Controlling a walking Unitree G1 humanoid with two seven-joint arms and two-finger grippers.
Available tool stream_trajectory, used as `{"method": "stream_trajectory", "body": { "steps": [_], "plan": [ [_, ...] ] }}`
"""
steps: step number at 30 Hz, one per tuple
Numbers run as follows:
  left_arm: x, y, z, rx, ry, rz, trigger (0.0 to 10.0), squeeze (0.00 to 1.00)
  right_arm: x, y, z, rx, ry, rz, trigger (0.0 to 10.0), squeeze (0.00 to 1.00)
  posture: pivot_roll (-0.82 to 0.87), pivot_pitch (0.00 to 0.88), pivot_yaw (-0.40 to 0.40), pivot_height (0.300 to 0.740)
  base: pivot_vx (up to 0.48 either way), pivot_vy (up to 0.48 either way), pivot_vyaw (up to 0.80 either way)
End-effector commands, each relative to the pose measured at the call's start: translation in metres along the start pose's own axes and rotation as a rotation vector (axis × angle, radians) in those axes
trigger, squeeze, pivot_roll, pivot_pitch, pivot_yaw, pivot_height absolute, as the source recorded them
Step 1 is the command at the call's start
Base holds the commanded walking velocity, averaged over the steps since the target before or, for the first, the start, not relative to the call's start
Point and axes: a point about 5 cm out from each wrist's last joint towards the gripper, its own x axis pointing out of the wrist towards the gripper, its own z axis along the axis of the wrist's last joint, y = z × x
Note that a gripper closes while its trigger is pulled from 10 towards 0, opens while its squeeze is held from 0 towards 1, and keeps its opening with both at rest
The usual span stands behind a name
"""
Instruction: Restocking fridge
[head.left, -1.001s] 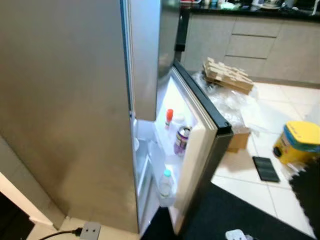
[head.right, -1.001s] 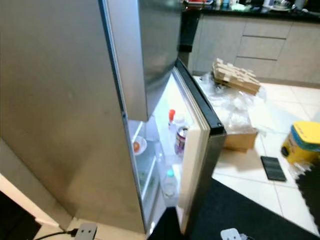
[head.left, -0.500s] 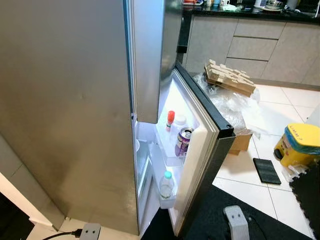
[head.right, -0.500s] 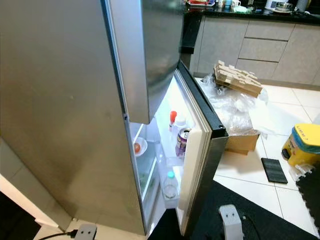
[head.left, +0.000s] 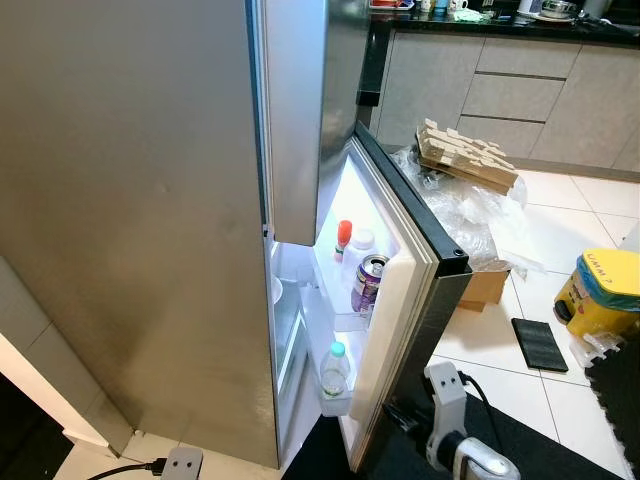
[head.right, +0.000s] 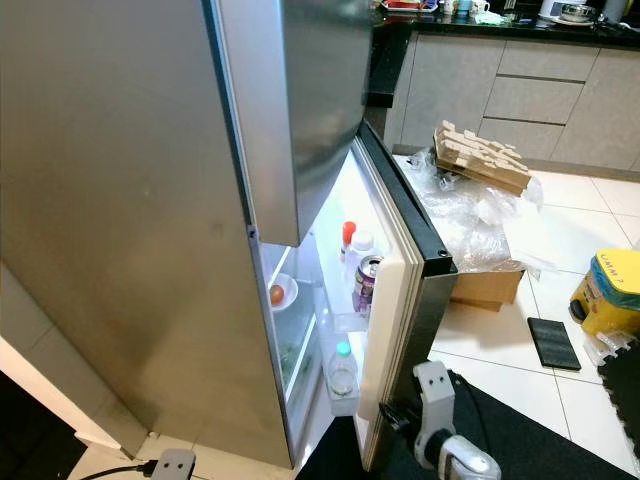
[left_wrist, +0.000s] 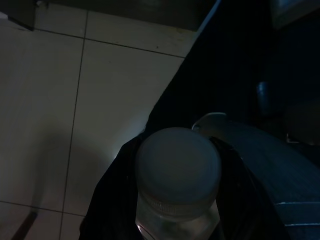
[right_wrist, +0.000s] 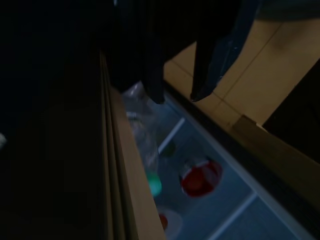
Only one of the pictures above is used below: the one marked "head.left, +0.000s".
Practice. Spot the clear plastic packaging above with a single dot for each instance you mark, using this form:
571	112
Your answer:
598	348

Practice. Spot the purple drink can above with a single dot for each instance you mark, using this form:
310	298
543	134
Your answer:
369	285

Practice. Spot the steel pot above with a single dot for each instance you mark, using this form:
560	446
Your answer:
557	10

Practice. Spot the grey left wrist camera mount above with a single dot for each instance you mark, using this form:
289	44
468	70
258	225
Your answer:
183	463

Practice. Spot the black ridged flat pad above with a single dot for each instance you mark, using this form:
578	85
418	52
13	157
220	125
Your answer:
540	346

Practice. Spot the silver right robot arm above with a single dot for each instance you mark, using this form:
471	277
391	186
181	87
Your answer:
480	465

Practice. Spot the silver freezer door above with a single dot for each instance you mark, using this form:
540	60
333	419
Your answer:
310	110

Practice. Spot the red tray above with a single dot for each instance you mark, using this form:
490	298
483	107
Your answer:
390	4

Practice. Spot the clear plastic wrap heap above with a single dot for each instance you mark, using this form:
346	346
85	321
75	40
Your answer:
470	220

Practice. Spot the small bottle red cap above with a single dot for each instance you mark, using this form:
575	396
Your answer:
344	232

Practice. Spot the green cloth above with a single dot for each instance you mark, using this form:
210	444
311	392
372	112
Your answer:
478	15

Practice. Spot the large black floor mat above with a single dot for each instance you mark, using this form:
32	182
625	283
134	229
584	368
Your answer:
320	460

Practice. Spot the white mug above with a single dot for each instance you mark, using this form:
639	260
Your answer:
458	5

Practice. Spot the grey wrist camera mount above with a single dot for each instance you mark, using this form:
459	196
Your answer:
183	463
447	390

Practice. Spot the large cardboard box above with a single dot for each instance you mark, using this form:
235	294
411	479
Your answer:
487	288

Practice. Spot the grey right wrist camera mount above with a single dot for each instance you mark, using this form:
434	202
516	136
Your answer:
447	390

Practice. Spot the yellow tub blue band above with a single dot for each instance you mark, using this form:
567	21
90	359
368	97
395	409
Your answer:
600	295

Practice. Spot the small water bottle teal cap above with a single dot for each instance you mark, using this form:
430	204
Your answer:
335	375

